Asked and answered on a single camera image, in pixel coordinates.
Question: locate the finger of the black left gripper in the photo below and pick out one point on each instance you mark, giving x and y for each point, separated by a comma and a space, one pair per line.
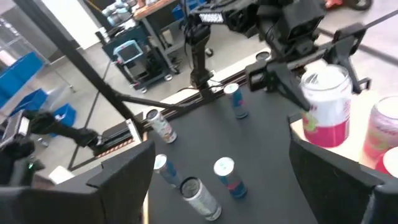
286, 81
346, 46

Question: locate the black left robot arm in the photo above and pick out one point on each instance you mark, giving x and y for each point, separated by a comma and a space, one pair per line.
199, 56

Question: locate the blue plastic bin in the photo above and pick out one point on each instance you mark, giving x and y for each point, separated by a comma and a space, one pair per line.
18, 73
31, 101
63, 115

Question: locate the small cart monitor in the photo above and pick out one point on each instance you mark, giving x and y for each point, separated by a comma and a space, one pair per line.
127, 52

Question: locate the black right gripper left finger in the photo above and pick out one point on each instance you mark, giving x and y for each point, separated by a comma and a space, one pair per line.
77, 205

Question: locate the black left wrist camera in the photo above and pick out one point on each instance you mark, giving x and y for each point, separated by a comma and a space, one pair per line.
304, 25

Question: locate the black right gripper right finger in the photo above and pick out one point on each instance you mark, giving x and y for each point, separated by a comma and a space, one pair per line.
357, 202

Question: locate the light wooden shelf board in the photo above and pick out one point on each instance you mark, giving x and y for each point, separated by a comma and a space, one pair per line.
356, 146

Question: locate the wooden workbench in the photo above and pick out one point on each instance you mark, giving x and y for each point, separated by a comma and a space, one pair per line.
152, 7

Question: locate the pink white Spindrift can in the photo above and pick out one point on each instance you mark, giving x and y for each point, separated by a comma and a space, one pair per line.
384, 127
326, 105

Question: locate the dark equipment cart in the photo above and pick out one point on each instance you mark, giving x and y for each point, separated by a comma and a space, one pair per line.
146, 68

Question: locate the red Fanta strawberry can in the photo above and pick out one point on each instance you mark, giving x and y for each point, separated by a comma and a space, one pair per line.
390, 163

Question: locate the black boxy device white label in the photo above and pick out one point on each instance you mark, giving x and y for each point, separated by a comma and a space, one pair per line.
15, 149

